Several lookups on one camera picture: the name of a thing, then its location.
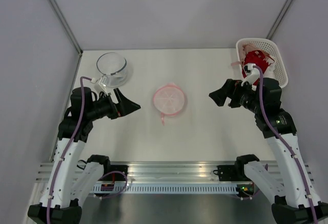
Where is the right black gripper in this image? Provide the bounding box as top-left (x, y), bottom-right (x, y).
top-left (209, 78), bottom-right (264, 113)

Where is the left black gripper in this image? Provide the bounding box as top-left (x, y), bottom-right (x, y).
top-left (86, 88), bottom-right (140, 121)

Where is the pink mesh laundry bag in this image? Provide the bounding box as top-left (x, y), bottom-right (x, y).
top-left (153, 83), bottom-right (186, 126)

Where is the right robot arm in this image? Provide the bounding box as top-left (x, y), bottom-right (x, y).
top-left (209, 78), bottom-right (327, 223)

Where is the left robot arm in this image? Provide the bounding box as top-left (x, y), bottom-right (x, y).
top-left (28, 87), bottom-right (141, 223)

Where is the blue-rimmed mesh laundry bag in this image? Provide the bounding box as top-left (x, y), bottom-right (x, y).
top-left (96, 52), bottom-right (128, 88)

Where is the red bra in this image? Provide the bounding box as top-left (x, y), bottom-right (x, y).
top-left (241, 50), bottom-right (276, 86)

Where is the pale pink garment in basket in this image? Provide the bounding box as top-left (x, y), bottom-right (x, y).
top-left (231, 43), bottom-right (258, 66)

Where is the white plastic basket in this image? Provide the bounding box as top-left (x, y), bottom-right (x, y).
top-left (236, 38), bottom-right (289, 89)

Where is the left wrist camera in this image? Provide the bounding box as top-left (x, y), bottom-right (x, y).
top-left (90, 75), bottom-right (110, 96)

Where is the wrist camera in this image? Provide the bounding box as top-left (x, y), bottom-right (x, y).
top-left (241, 63), bottom-right (263, 86)
top-left (90, 75), bottom-right (110, 96)

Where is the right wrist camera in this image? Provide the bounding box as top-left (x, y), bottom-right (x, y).
top-left (241, 63), bottom-right (263, 86)

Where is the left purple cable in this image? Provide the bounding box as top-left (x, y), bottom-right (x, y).
top-left (45, 76), bottom-right (93, 224)

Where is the white slotted cable duct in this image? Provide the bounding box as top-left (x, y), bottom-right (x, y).
top-left (91, 184), bottom-right (238, 194)

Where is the aluminium mounting rail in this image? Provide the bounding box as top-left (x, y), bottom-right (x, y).
top-left (35, 160), bottom-right (316, 182)

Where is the right aluminium frame post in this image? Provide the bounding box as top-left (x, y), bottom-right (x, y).
top-left (266, 0), bottom-right (294, 39)

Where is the aluminium frame post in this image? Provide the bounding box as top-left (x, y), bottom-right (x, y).
top-left (266, 0), bottom-right (294, 39)
top-left (35, 0), bottom-right (83, 55)

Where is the left aluminium frame post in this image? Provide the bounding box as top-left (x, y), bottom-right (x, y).
top-left (35, 0), bottom-right (83, 55)

